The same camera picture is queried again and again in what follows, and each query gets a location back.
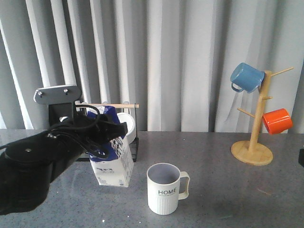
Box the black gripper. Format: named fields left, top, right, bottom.
left=74, top=114, right=128, bottom=149

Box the blue white milk carton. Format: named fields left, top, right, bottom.
left=89, top=106, right=133, bottom=187

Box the white HOME mug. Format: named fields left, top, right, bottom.
left=146, top=163, right=190, bottom=215

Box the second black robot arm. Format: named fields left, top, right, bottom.
left=298, top=149, right=304, bottom=167

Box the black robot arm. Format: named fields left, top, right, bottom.
left=0, top=114, right=127, bottom=215

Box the white ribbed hanging mug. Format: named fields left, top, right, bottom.
left=117, top=113, right=136, bottom=144

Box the grey pleated curtain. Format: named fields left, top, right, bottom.
left=0, top=0, right=304, bottom=133

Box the wooden mug tree stand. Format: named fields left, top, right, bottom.
left=231, top=66, right=294, bottom=166

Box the blue enamel mug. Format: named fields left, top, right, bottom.
left=230, top=63, right=265, bottom=93

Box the orange enamel mug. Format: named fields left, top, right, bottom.
left=262, top=108, right=293, bottom=134

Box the black wire mug rack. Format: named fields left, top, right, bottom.
left=76, top=102, right=140, bottom=163

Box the black cable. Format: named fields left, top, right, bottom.
left=46, top=101, right=109, bottom=160

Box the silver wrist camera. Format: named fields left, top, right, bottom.
left=33, top=85, right=82, bottom=105

